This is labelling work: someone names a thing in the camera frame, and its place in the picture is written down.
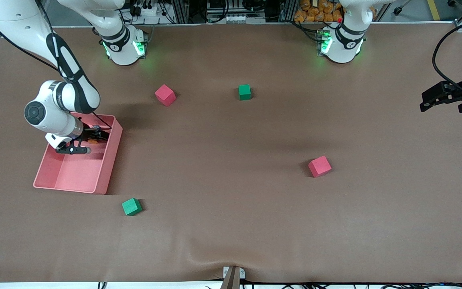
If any pink plastic bin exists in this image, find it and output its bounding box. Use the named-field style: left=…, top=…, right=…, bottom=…
left=33, top=111, right=123, bottom=195

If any pink foam cube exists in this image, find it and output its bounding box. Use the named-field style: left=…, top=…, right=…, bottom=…
left=308, top=156, right=332, bottom=178
left=154, top=84, right=176, bottom=107

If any white power strip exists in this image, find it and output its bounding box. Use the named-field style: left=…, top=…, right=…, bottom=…
left=133, top=4, right=166, bottom=18

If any brown table mat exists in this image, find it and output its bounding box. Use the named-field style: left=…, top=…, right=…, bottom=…
left=0, top=22, right=462, bottom=283

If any white terminal block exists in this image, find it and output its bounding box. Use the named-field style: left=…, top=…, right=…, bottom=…
left=208, top=14, right=266, bottom=24

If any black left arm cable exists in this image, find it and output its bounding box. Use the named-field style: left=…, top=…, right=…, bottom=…
left=432, top=18, right=462, bottom=97

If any grey table clamp bracket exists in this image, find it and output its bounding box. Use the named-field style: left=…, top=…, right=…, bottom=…
left=220, top=266, right=246, bottom=289

